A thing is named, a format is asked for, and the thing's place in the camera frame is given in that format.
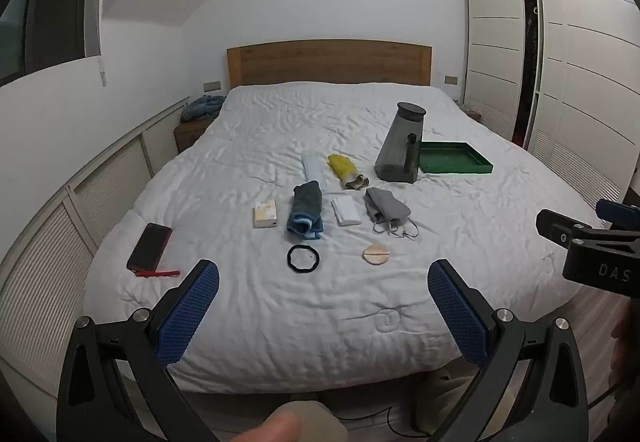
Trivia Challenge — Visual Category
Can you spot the person's leg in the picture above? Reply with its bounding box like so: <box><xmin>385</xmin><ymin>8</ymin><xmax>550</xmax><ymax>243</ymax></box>
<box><xmin>415</xmin><ymin>369</ymin><xmax>481</xmax><ymax>434</ymax></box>
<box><xmin>240</xmin><ymin>399</ymin><xmax>351</xmax><ymax>442</ymax></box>

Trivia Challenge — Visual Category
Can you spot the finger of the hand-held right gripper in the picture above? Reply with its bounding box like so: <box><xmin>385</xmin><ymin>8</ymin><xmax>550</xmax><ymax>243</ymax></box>
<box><xmin>536</xmin><ymin>209</ymin><xmax>604</xmax><ymax>251</ymax></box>
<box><xmin>595</xmin><ymin>198</ymin><xmax>640</xmax><ymax>229</ymax></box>

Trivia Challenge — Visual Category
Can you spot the black smartphone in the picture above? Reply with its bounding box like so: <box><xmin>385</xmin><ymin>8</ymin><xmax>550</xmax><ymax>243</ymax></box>
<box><xmin>126</xmin><ymin>223</ymin><xmax>173</xmax><ymax>273</ymax></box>

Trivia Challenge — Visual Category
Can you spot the person's left leg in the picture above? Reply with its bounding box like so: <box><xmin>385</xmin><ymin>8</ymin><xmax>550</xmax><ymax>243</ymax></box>
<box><xmin>240</xmin><ymin>399</ymin><xmax>351</xmax><ymax>442</ymax></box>

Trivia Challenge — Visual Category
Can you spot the green tray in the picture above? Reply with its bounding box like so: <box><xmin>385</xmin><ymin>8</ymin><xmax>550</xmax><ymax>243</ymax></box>
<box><xmin>419</xmin><ymin>141</ymin><xmax>494</xmax><ymax>176</ymax></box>

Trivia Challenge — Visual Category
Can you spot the black floor cable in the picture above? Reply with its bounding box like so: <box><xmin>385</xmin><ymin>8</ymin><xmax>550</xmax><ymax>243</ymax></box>
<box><xmin>345</xmin><ymin>406</ymin><xmax>436</xmax><ymax>438</ymax></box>

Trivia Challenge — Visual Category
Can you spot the grey water pitcher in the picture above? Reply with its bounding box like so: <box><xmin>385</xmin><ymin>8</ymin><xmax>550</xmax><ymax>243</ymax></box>
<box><xmin>374</xmin><ymin>102</ymin><xmax>427</xmax><ymax>183</ymax></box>

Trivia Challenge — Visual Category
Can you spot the white slatted wardrobe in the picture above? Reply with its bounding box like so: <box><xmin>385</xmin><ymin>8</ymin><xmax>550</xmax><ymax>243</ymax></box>
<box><xmin>460</xmin><ymin>0</ymin><xmax>640</xmax><ymax>217</ymax></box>

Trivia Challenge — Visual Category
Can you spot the black hair tie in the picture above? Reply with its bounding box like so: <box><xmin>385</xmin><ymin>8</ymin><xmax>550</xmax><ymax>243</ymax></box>
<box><xmin>287</xmin><ymin>245</ymin><xmax>321</xmax><ymax>273</ymax></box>

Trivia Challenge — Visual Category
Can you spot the blue knitted cloth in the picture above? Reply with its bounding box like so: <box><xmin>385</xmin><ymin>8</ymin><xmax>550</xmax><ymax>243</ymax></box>
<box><xmin>181</xmin><ymin>95</ymin><xmax>226</xmax><ymax>123</ymax></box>

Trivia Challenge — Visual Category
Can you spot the yellow cloth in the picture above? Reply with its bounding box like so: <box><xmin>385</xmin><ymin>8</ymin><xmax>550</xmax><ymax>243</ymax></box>
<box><xmin>328</xmin><ymin>154</ymin><xmax>370</xmax><ymax>191</ymax></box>

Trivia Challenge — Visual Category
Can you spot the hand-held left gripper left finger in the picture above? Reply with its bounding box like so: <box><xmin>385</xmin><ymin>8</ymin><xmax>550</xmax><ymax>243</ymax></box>
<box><xmin>56</xmin><ymin>259</ymin><xmax>221</xmax><ymax>442</ymax></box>

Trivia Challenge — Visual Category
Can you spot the grey face mask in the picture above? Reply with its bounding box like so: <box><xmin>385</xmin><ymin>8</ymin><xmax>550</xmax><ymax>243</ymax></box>
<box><xmin>364</xmin><ymin>187</ymin><xmax>418</xmax><ymax>239</ymax></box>

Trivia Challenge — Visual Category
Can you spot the blue-grey fleece towel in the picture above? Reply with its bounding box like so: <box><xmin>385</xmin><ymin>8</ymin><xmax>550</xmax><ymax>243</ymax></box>
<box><xmin>286</xmin><ymin>181</ymin><xmax>324</xmax><ymax>239</ymax></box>

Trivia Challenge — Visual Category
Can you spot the person's right leg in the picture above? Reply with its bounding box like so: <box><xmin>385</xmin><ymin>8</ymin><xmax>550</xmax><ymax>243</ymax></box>
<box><xmin>415</xmin><ymin>369</ymin><xmax>481</xmax><ymax>434</ymax></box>

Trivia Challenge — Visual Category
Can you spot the beige tissue pack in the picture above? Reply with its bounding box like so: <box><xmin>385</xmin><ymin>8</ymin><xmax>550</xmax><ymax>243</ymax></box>
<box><xmin>253</xmin><ymin>199</ymin><xmax>279</xmax><ymax>229</ymax></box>

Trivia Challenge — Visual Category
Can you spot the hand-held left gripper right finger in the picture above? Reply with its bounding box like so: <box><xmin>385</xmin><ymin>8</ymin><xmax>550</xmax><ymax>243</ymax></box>
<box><xmin>426</xmin><ymin>258</ymin><xmax>590</xmax><ymax>442</ymax></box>

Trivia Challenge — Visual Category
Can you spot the white duvet bed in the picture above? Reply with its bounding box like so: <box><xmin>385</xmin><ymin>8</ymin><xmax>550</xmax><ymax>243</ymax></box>
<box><xmin>82</xmin><ymin>82</ymin><xmax>601</xmax><ymax>395</ymax></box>

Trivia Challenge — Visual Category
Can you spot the round beige powder puff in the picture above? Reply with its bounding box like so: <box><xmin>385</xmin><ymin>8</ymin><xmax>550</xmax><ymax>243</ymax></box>
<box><xmin>362</xmin><ymin>243</ymin><xmax>390</xmax><ymax>267</ymax></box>

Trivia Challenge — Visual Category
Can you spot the white louvered wall cabinet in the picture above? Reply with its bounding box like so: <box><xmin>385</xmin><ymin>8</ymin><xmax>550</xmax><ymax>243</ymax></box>
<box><xmin>0</xmin><ymin>96</ymin><xmax>191</xmax><ymax>373</ymax></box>

